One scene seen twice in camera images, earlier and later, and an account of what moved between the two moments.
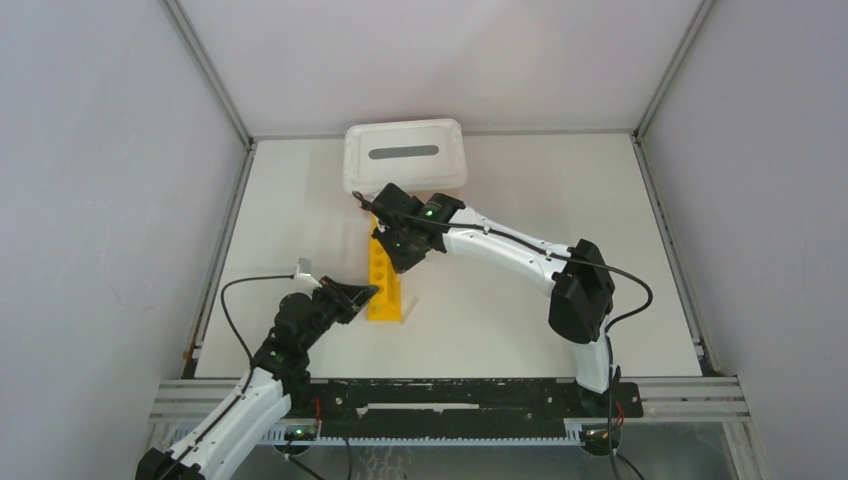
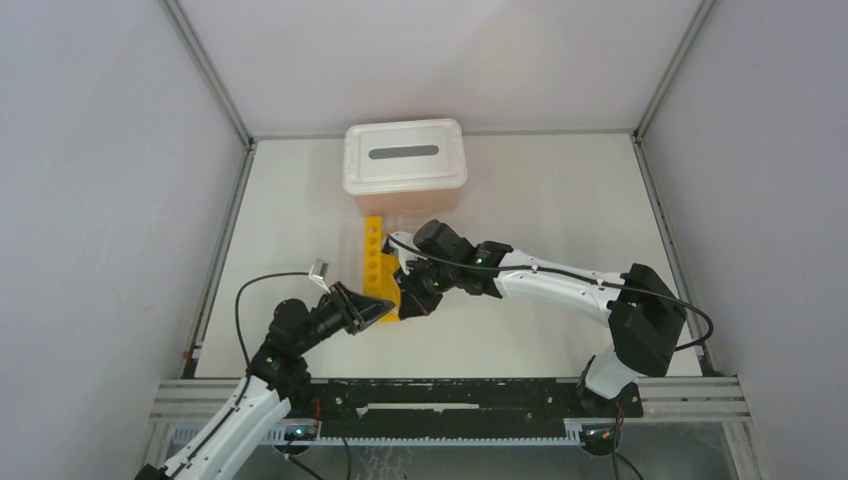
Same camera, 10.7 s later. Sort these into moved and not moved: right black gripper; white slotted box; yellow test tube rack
Moved: right black gripper
Not moved: yellow test tube rack; white slotted box
